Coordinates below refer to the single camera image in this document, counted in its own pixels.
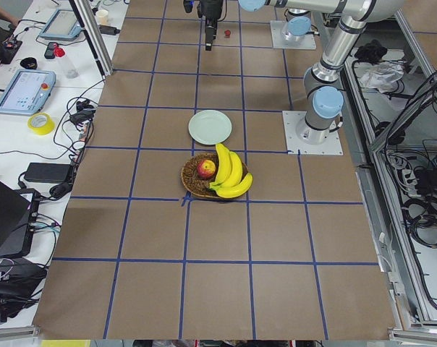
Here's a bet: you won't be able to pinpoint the paper cup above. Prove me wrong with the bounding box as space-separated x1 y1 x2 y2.
95 9 109 25

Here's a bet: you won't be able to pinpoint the red apple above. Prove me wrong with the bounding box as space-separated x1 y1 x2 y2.
196 159 216 180

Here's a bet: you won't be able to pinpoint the light green plate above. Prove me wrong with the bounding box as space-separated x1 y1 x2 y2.
188 110 232 145

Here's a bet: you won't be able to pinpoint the black bowl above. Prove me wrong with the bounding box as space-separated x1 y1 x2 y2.
20 57 38 70

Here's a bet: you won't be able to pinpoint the aluminium frame post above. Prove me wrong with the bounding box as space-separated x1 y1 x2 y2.
69 0 113 77

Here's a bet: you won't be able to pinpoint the near teach pendant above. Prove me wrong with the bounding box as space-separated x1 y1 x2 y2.
0 69 56 116

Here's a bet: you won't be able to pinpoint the crumpled white cloth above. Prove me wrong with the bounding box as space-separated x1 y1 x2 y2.
360 61 404 93

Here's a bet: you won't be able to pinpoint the teach pendant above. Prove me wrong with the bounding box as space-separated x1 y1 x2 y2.
0 69 56 116
38 9 82 41

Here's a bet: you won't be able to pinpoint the far teach pendant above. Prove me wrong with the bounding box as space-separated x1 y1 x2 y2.
38 9 82 41

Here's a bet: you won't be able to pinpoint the black laptop power brick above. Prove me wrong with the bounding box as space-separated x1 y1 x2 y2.
24 163 72 184

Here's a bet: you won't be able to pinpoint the yellow banana bunch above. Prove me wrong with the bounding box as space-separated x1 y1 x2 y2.
209 143 253 199

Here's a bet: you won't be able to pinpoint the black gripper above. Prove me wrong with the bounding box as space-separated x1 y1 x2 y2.
183 0 224 51

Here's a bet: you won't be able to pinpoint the clear bottle red cap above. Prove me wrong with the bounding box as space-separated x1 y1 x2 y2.
54 46 79 79

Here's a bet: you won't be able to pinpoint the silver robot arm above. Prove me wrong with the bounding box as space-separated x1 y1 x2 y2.
281 8 312 42
239 0 404 145

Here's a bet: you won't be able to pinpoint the coiled black cables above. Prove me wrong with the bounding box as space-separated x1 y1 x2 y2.
401 194 437 250

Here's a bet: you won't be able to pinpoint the yellow tape roll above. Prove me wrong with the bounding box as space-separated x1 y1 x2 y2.
27 112 55 136

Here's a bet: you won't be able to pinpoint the black computer monitor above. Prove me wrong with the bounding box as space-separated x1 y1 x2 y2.
0 181 39 259

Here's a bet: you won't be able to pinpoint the black phone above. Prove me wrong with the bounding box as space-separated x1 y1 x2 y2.
44 42 59 60

